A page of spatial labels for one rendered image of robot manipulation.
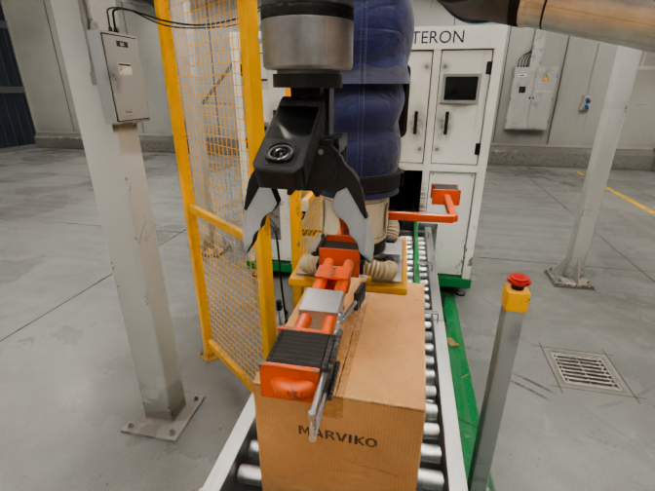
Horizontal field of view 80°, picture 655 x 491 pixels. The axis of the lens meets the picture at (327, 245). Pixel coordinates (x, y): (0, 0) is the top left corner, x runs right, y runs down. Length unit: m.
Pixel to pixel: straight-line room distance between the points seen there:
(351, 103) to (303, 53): 0.52
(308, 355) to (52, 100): 13.31
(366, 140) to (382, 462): 0.75
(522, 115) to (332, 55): 9.09
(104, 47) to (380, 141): 1.05
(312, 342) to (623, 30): 0.45
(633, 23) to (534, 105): 9.03
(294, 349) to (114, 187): 1.37
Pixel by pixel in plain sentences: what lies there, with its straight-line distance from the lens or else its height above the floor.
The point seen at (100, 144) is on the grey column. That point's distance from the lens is 1.75.
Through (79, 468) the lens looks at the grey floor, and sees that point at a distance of 2.31.
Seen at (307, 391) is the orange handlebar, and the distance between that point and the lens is 0.48.
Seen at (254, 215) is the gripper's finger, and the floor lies 1.46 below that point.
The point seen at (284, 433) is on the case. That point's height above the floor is 0.81.
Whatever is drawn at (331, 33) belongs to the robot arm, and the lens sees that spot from 0.40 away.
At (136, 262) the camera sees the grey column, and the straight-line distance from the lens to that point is 1.84.
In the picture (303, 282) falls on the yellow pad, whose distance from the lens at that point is 0.96.
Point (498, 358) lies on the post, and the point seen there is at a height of 0.75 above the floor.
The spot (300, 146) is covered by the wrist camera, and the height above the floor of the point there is 1.54.
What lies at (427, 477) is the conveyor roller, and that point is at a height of 0.55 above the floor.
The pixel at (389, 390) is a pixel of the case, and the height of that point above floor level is 0.95.
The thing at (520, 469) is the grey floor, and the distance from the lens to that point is 2.20.
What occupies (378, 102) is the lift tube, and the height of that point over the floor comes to 1.56.
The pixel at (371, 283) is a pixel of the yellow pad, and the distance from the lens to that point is 0.95.
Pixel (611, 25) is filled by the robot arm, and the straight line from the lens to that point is 0.46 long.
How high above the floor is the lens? 1.59
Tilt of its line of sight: 22 degrees down
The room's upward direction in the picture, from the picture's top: straight up
